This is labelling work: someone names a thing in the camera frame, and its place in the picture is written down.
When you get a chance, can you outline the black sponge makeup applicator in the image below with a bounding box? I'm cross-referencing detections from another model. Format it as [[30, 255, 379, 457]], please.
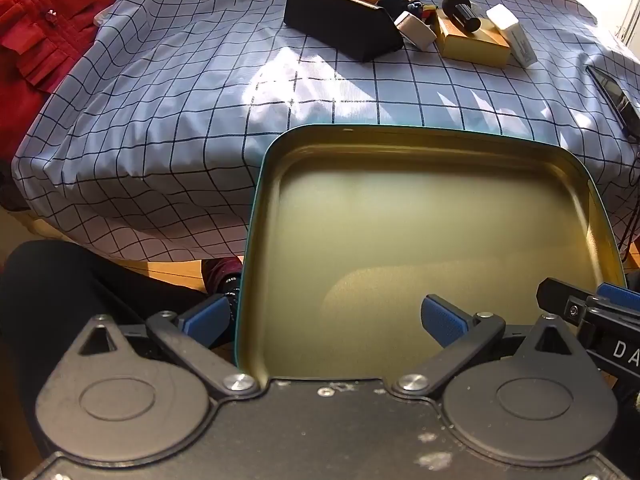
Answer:
[[441, 0, 482, 31]]

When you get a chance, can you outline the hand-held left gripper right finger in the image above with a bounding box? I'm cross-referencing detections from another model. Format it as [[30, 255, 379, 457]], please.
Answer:
[[392, 294, 581, 402]]

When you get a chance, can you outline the white round compact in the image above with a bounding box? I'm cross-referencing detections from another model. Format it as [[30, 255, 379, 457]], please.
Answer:
[[393, 11, 437, 51]]

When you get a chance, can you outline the black glasses case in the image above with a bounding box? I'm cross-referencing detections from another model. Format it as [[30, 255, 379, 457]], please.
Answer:
[[283, 0, 405, 62]]

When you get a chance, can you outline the white cardboard box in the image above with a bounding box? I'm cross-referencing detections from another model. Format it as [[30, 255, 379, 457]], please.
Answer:
[[486, 3, 539, 67]]

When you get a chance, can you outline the colourful printed scarf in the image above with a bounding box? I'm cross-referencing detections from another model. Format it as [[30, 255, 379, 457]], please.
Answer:
[[382, 0, 436, 23]]

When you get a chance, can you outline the checked light blue tablecloth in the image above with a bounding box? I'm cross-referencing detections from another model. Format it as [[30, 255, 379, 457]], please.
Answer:
[[11, 0, 640, 266]]

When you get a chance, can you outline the gold cardboard box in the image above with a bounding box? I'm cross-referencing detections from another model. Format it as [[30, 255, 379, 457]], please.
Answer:
[[434, 8, 512, 67]]

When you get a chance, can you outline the teal and gold metal tray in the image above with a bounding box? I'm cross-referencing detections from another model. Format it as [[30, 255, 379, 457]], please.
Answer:
[[232, 124, 628, 381]]

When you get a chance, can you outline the red cloth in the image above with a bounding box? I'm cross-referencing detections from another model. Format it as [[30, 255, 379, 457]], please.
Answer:
[[0, 0, 118, 171]]

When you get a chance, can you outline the black smartphone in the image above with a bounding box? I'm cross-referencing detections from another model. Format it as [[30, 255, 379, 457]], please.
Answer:
[[586, 64, 640, 138]]

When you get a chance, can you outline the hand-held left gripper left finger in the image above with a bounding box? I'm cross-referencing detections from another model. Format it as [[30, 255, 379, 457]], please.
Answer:
[[75, 294, 260, 402]]

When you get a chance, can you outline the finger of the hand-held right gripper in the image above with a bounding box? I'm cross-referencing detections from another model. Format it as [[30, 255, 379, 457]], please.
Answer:
[[586, 283, 640, 311], [537, 277, 588, 323]]

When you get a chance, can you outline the person's black trouser leg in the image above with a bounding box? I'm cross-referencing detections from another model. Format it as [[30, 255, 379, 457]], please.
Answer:
[[0, 240, 236, 461]]

